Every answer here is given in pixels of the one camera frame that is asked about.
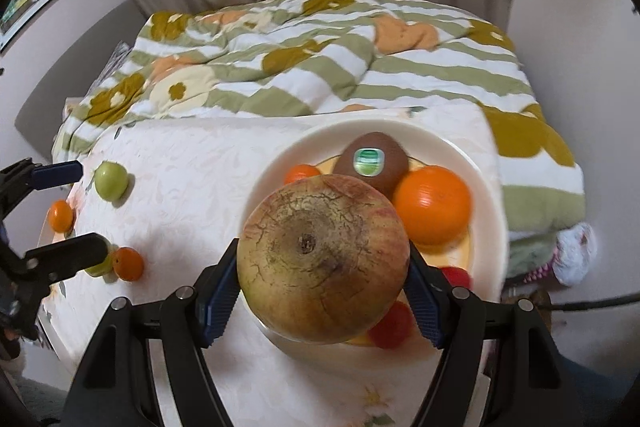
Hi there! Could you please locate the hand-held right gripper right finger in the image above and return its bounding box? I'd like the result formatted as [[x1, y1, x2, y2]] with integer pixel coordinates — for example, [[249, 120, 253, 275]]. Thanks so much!
[[402, 252, 577, 427]]

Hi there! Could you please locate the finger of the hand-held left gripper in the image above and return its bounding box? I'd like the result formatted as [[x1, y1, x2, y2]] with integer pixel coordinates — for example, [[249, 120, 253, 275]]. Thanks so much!
[[0, 159, 85, 219], [24, 232, 111, 283]]

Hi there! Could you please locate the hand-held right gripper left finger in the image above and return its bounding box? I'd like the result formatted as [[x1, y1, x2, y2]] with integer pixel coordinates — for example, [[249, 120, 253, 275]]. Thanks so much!
[[65, 237, 241, 427]]

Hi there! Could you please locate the green apple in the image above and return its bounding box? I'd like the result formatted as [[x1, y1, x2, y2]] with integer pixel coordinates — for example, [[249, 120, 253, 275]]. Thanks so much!
[[84, 252, 117, 278], [94, 161, 130, 201]]

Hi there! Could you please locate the red cherry tomato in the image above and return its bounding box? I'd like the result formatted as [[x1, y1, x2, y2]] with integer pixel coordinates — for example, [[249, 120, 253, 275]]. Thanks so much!
[[367, 301, 415, 350], [440, 266, 473, 291]]

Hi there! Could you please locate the large orange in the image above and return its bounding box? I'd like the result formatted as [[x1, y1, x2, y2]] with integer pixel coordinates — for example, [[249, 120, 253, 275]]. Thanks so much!
[[48, 200, 76, 234]]

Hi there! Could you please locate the small tangerine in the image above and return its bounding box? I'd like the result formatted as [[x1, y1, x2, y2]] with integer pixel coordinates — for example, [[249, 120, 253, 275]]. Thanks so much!
[[112, 247, 145, 282], [284, 163, 322, 186]]

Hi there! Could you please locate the large brownish apple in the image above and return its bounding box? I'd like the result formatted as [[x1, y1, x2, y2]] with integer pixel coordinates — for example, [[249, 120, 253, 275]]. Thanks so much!
[[236, 174, 412, 346]]

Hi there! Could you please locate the cream yellow bowl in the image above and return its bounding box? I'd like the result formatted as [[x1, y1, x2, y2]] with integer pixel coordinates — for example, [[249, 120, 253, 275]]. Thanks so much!
[[245, 122, 509, 351]]

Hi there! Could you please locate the brown kiwi with sticker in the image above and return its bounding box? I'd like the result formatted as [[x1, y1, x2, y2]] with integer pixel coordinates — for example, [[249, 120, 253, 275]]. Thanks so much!
[[332, 132, 410, 200]]

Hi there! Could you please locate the grey padded headboard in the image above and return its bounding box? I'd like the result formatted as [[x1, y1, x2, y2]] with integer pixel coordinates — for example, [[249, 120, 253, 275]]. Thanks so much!
[[15, 0, 151, 144]]

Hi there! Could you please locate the white floral tablecloth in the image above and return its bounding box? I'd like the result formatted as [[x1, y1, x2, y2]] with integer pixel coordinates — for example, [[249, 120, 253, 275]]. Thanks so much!
[[40, 104, 512, 427]]

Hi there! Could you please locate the grey patterned pillow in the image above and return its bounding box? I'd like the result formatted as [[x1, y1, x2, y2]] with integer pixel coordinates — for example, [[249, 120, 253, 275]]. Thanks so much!
[[99, 41, 134, 84]]

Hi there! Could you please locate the patterned white cloth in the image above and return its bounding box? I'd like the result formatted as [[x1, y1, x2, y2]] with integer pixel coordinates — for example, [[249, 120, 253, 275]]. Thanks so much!
[[552, 222, 599, 286]]

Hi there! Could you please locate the green striped floral blanket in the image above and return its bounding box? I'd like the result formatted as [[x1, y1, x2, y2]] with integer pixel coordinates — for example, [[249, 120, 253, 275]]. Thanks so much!
[[51, 0, 587, 254]]

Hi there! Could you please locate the black cable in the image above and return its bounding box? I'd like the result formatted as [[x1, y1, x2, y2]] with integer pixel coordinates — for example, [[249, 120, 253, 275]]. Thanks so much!
[[542, 289, 640, 314]]

